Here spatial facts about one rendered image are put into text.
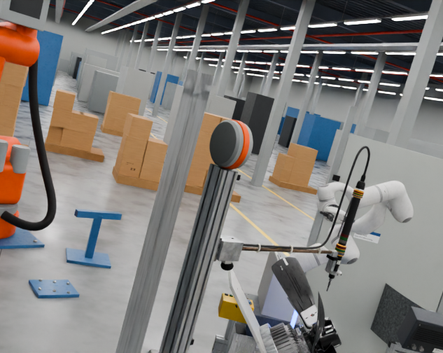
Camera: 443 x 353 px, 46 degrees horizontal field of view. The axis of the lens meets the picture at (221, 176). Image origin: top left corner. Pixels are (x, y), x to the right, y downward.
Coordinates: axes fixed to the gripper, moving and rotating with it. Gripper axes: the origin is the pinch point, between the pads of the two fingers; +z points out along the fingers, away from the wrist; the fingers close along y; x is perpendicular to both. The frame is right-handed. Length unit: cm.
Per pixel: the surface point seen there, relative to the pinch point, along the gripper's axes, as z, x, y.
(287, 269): 9.6, -24.5, 18.9
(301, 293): 13.3, -31.8, 11.0
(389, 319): -153, -91, -108
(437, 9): -626, 259, -246
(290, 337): 25, -47, 13
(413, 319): -22, -43, -57
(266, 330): 21, -48, 23
